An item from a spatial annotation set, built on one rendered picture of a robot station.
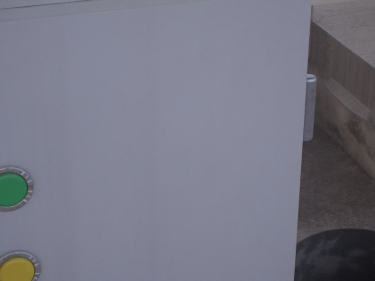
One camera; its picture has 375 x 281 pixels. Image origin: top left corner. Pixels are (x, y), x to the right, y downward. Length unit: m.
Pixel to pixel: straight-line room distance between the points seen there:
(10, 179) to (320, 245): 1.66
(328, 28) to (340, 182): 0.57
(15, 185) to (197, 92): 0.12
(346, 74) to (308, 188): 0.42
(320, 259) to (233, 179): 1.60
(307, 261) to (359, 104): 0.93
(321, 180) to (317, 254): 0.78
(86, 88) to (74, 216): 0.08
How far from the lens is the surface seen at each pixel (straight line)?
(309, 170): 2.98
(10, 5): 0.54
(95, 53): 0.53
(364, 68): 2.94
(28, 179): 0.55
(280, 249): 0.64
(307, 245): 2.14
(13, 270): 0.58
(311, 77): 0.59
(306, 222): 2.70
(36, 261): 0.58
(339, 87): 3.09
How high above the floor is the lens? 1.42
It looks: 27 degrees down
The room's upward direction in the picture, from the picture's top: straight up
